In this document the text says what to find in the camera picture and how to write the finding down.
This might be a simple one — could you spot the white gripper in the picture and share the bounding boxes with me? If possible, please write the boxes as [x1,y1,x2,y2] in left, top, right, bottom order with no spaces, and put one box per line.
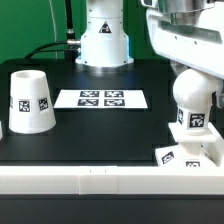
[140,0,224,79]

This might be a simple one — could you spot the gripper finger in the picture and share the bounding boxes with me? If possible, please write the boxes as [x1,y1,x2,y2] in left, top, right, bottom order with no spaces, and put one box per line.
[212,79,224,109]

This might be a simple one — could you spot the white lamp bulb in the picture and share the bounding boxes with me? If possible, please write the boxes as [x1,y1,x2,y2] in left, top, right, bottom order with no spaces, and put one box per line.
[173,69,217,135]

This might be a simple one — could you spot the white lamp base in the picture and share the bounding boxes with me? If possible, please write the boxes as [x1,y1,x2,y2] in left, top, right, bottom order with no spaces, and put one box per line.
[155,122,224,168]

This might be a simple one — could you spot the white conical lamp shade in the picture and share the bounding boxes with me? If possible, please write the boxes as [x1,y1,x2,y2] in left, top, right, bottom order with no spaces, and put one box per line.
[9,70,56,134]

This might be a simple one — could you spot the white marker sheet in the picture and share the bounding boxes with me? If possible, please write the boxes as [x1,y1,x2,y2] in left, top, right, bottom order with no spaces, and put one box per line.
[54,90,148,109]

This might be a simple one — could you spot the white part at left edge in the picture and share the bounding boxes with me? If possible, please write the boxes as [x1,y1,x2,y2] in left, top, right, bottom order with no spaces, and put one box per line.
[0,121,3,141]

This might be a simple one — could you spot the black cable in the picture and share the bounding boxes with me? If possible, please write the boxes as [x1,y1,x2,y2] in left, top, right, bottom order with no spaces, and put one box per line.
[23,0,82,61]

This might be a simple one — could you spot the thin grey cable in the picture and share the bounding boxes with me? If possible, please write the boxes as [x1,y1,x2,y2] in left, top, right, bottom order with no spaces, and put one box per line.
[48,0,58,60]

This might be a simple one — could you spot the white frame wall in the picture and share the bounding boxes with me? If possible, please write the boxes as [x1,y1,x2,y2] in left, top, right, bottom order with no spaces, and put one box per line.
[0,126,224,196]

